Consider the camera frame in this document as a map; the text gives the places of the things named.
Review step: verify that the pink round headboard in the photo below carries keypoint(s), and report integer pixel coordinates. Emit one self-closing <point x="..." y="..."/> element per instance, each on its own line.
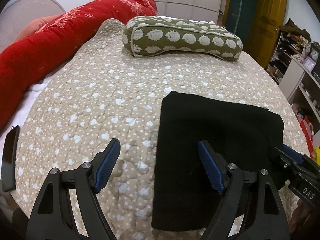
<point x="15" y="17"/>

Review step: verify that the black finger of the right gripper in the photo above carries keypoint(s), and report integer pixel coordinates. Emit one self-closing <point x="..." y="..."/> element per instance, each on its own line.
<point x="296" y="156"/>

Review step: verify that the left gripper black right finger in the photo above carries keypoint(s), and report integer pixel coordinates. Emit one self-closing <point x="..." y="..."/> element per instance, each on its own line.
<point x="250" y="205"/>

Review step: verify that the olive hedgehog print pillow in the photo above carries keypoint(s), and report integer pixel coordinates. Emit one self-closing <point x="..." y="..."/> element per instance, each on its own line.
<point x="146" y="36"/>

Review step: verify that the small desk clock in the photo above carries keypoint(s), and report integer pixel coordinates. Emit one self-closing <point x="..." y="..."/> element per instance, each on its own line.
<point x="309" y="64"/>

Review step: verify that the black pants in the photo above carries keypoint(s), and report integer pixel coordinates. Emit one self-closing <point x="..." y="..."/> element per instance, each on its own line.
<point x="197" y="138"/>

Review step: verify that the person right hand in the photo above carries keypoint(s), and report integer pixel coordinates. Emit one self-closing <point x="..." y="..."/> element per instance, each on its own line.
<point x="300" y="215"/>

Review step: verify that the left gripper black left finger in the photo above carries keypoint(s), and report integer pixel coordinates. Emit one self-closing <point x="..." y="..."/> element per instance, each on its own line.
<point x="67" y="207"/>

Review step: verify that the red shopping bag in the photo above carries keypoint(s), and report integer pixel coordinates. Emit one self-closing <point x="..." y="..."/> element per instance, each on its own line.
<point x="307" y="129"/>

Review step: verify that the black smartphone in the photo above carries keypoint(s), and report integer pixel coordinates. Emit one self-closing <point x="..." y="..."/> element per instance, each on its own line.
<point x="9" y="159"/>

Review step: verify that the salmon pink pillow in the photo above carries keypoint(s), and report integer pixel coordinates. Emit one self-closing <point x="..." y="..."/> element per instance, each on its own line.
<point x="34" y="26"/>

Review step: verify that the yellow wooden door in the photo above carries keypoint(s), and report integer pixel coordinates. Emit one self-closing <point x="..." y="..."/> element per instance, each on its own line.
<point x="256" y="23"/>

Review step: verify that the beige quilted bedspread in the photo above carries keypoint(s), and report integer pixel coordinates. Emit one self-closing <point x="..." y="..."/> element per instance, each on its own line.
<point x="105" y="93"/>

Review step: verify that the white cluttered shelf unit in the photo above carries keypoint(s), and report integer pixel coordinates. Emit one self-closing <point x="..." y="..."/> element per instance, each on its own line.
<point x="299" y="86"/>

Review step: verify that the red long bolster quilt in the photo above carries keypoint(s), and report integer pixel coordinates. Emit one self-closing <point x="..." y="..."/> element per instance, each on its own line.
<point x="27" y="61"/>

